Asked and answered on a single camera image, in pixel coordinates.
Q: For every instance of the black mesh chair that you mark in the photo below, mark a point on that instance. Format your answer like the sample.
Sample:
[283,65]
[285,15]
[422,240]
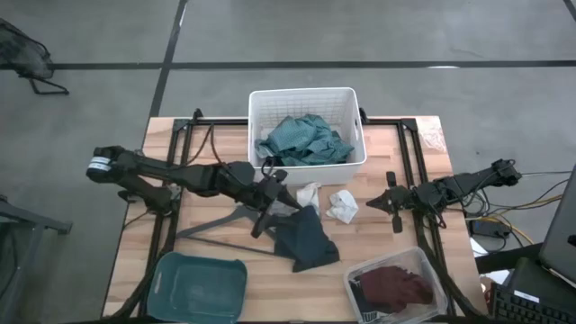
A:
[22,54]

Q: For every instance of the black keyboard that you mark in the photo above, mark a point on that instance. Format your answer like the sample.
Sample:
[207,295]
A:
[517,310]

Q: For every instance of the white paper sheet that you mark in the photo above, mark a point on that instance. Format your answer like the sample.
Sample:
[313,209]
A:
[478,248]

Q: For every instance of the crumpled clear plastic wrap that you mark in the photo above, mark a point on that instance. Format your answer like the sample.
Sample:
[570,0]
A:
[432,135]

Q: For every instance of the grey laptop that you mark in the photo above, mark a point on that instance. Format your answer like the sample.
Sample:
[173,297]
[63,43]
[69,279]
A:
[560,234]

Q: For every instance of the teal plastic bin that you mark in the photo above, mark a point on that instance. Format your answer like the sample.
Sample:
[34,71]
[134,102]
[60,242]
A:
[198,288]

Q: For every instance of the white waffle cloth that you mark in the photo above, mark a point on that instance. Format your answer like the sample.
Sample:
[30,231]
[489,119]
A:
[262,150]

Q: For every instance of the wooden cart with black rail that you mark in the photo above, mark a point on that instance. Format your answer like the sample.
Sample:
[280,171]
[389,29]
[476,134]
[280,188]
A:
[407,148]

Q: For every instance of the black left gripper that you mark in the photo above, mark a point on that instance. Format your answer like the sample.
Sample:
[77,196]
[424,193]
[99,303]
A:
[270,184]

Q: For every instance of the dark navy cloth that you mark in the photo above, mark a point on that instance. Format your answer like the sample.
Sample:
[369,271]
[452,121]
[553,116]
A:
[310,243]

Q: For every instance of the white perforated plastic basket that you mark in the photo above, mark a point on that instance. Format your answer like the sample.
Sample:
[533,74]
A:
[306,175]

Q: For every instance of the maroon cloth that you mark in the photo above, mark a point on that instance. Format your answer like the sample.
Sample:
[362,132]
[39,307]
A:
[396,288]

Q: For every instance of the black power brick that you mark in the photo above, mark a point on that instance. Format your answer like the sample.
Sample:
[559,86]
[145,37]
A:
[488,228]

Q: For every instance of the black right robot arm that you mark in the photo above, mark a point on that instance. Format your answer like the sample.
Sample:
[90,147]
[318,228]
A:
[454,184]

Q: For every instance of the grey clothes hanger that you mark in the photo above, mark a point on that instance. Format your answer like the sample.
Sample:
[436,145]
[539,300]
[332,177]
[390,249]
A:
[211,225]

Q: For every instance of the clear plastic bin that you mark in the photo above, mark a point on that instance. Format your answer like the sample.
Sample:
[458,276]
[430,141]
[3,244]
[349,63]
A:
[405,256]

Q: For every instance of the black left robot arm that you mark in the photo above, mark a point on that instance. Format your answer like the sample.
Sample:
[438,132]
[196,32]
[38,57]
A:
[180,173]

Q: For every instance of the black desk beam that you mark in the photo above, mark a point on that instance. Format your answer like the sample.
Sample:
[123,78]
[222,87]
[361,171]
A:
[504,260]

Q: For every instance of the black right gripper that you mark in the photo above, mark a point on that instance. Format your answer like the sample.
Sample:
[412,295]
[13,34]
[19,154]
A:
[400,200]

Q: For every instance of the grey metal furniture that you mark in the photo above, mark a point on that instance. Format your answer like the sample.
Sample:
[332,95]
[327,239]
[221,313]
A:
[27,220]

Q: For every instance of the teal patterned cloth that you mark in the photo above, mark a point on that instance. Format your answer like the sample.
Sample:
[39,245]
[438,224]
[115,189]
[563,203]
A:
[306,139]

